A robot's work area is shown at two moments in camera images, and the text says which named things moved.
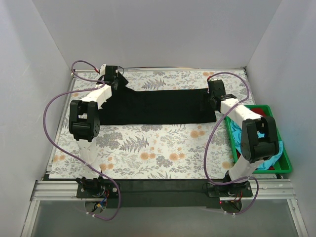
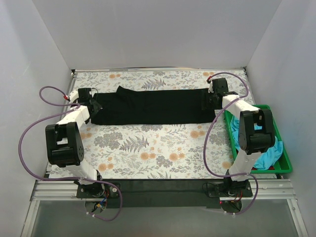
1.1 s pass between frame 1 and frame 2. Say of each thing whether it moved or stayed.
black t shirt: stayed
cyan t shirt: stayed
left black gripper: moved
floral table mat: stayed
